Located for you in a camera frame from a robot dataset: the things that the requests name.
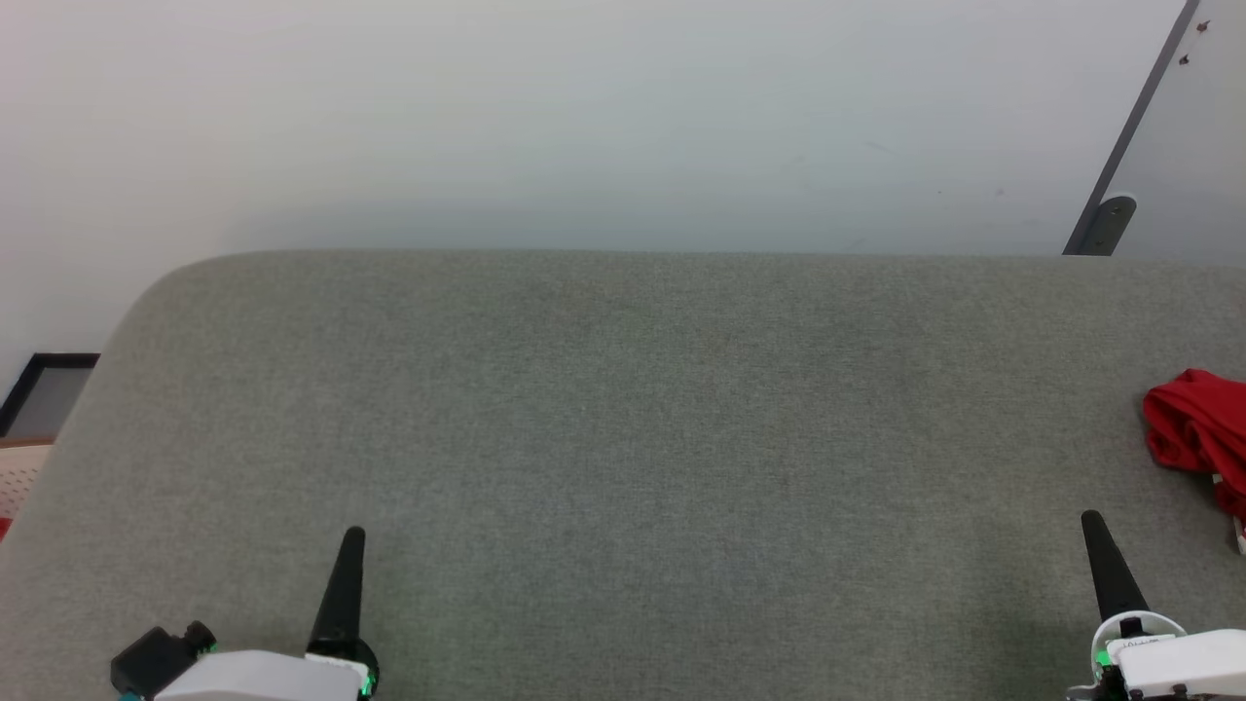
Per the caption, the dark grey door hinge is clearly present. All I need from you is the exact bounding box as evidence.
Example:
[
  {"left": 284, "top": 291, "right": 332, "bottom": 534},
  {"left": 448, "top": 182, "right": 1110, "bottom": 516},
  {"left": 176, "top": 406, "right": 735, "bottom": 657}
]
[{"left": 1079, "top": 195, "right": 1139, "bottom": 257}]

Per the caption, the red and white jersey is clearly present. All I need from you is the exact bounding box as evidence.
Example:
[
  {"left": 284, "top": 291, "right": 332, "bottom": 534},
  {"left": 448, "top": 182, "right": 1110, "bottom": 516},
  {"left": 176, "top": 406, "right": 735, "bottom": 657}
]
[{"left": 1141, "top": 367, "right": 1246, "bottom": 557}]

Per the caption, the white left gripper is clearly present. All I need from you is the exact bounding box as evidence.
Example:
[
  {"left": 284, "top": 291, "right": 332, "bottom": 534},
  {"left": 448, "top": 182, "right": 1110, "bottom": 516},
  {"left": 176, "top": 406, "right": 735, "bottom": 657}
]
[{"left": 154, "top": 527, "right": 382, "bottom": 701}]

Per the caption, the black framed panel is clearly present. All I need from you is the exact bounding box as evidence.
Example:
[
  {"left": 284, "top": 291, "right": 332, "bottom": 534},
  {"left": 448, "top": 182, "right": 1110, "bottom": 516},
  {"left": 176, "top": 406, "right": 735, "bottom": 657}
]
[{"left": 0, "top": 351, "right": 101, "bottom": 440}]

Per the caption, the beige perforated basket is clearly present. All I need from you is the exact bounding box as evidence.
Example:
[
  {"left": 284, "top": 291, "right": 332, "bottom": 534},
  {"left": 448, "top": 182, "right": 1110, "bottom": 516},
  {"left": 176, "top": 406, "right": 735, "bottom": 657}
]
[{"left": 0, "top": 440, "right": 55, "bottom": 542}]

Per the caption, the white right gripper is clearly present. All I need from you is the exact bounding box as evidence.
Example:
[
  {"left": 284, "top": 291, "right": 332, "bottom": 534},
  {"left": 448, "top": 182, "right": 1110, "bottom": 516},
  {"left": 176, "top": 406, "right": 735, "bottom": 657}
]
[{"left": 1080, "top": 509, "right": 1246, "bottom": 701}]

